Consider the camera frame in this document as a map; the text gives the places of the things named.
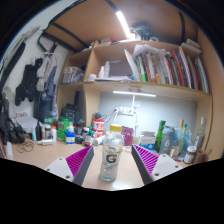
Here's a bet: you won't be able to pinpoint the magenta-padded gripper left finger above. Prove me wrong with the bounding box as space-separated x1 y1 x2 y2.
44 145 95 187

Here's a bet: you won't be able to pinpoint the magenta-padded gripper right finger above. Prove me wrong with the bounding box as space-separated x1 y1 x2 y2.
130 143 184 186

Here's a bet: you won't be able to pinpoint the clear drink bottle yellow cap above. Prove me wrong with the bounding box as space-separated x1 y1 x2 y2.
99 123 125 183

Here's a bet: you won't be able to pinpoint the blue and white carton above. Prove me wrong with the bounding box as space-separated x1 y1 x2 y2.
138 130 157 152

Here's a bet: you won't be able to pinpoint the dark pill bottle green cap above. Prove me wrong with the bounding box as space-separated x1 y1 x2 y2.
83 129 95 147

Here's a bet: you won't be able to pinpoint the small white blue bottle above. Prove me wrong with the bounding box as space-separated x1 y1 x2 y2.
65 131 76 145

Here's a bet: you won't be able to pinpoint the grey shaker bottle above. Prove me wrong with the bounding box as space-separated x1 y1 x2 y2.
159 125 176 155

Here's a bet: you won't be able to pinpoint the tall green bottle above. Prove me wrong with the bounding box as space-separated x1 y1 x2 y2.
154 119 167 153

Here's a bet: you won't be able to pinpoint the pink packet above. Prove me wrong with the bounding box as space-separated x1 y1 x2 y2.
120 125 135 147

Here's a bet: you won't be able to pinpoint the silver can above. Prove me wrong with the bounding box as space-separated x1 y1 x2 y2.
37 138 54 146

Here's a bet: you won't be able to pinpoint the red and white canister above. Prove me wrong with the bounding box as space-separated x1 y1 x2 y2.
92 118 105 138

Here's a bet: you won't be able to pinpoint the clear bottle gold cap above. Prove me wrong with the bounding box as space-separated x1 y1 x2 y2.
175 119 185 158

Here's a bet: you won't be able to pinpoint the brown jar white lid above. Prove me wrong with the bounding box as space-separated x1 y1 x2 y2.
184 145 198 164

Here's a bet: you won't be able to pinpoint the black case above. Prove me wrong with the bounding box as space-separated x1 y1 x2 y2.
61 103 84 124

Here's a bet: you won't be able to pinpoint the brown cup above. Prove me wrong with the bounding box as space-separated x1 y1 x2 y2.
194 148 209 165

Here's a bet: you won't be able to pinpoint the clear glass bottle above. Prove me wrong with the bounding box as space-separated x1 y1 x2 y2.
194 116 206 149

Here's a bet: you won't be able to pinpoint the wooden shelf unit with books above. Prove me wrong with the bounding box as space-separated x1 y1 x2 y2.
56 38 214 154

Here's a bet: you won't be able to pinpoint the black bag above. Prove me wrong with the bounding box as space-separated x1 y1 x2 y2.
0 93 26 144

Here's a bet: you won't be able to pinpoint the hanging clothes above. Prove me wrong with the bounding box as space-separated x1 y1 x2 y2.
14 56 58 108

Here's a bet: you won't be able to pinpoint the long ceiling light strip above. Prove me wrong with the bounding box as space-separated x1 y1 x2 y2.
115 10 133 39

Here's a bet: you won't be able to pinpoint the black cord loop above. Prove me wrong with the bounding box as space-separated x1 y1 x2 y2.
16 139 35 154

